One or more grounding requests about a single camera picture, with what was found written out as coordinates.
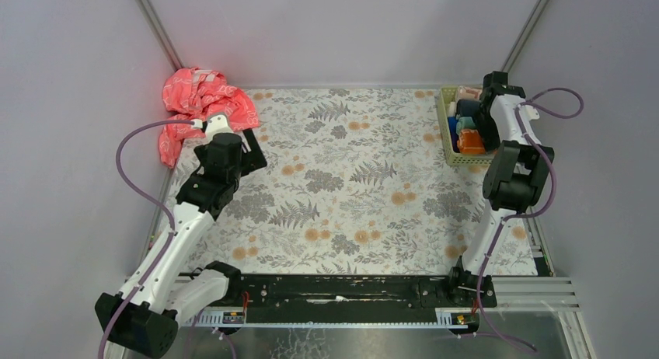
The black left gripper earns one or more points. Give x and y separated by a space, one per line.
246 154

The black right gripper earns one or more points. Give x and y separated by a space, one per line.
486 117

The yellow and teal towel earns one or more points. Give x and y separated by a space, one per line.
465 123

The orange and cream towel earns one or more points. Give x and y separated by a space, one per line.
470 142

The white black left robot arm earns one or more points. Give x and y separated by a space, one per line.
145 315

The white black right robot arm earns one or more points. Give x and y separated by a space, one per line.
517 173

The rolled peach patterned towel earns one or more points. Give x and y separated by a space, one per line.
468 93

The rolled dark grey towel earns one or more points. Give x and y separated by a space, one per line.
467 108

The pale green plastic basket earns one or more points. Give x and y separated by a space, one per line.
449 140

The rolled blue towel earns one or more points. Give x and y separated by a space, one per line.
452 132

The pink patterned towel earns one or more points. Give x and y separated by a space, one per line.
195 93

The floral patterned table mat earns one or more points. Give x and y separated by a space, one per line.
356 182

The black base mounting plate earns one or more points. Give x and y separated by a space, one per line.
351 299

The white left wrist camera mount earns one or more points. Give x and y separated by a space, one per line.
217 124

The white slotted cable duct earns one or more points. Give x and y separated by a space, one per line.
217 318

